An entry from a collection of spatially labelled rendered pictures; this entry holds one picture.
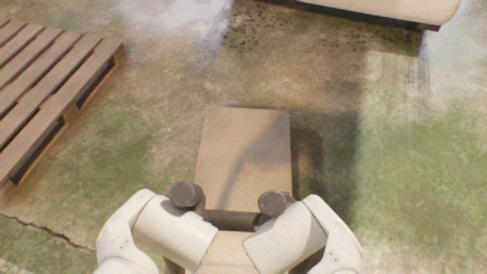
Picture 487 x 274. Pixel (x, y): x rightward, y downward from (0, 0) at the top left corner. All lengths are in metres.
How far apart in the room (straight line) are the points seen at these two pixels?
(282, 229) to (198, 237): 0.11
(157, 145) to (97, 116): 0.40
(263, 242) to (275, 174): 0.99
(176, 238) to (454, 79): 2.23
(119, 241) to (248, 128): 1.21
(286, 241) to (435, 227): 1.34
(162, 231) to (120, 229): 0.06
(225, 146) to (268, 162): 0.19
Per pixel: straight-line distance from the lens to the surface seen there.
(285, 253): 0.47
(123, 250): 0.43
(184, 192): 0.47
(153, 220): 0.47
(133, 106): 2.02
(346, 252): 0.43
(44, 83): 2.16
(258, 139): 1.54
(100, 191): 1.73
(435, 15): 2.30
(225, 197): 1.38
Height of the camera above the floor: 1.39
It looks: 50 degrees down
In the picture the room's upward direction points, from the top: 2 degrees clockwise
